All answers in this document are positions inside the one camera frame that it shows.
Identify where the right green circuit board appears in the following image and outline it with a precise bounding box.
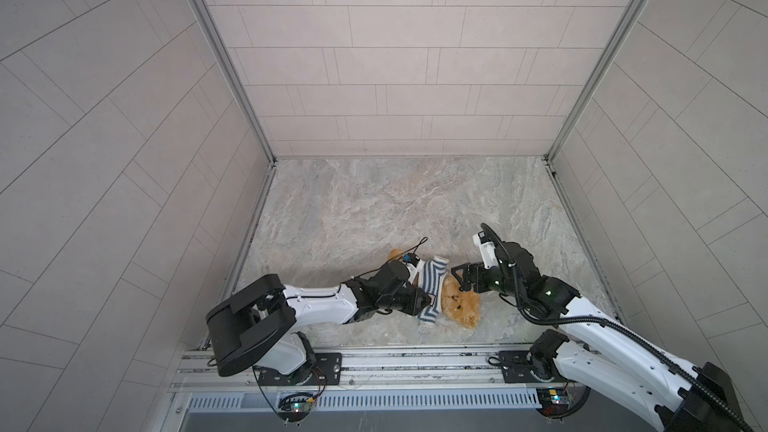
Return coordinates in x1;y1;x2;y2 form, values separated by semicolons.
536;388;572;417

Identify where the white ventilation grille strip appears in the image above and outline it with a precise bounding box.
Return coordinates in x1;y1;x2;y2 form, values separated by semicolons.
187;388;542;412

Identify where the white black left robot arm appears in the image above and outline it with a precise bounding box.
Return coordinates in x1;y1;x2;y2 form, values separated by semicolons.
205;260;437;381

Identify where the aluminium left corner post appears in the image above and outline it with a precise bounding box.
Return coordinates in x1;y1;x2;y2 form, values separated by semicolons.
188;0;277;168

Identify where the black corrugated cable conduit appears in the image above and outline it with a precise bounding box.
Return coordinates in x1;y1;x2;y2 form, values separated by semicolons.
479;223;754;432

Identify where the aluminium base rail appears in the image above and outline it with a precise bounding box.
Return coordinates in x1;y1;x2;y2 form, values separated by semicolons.
170;344;565;392

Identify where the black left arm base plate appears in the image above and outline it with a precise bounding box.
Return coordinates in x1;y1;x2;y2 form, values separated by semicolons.
256;352;343;387

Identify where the blue white striped knit sweater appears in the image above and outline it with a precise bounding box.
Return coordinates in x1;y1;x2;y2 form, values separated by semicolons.
416;256;449;324

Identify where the tan plush teddy bear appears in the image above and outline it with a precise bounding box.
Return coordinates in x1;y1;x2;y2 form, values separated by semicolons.
387;249;482;329

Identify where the left green circuit board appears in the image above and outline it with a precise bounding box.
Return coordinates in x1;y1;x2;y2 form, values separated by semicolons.
278;392;317;423

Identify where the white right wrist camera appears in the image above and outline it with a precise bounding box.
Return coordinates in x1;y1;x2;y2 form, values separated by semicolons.
472;231;498;270

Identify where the green circuit board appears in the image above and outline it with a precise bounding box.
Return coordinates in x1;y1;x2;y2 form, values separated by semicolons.
278;392;317;423
536;388;572;417

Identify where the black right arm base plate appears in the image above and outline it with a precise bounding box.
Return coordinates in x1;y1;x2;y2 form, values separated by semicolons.
487;350;566;384

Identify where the aluminium right corner post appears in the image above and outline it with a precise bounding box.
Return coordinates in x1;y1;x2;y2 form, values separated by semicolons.
544;0;649;170

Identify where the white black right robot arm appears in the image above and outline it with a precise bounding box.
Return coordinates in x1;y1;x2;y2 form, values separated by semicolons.
451;239;750;431

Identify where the thin black left camera cable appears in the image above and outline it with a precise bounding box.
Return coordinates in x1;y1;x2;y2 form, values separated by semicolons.
353;236;430;280

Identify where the aluminium corner post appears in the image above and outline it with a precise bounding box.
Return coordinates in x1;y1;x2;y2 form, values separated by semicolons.
544;0;649;170
188;0;277;168

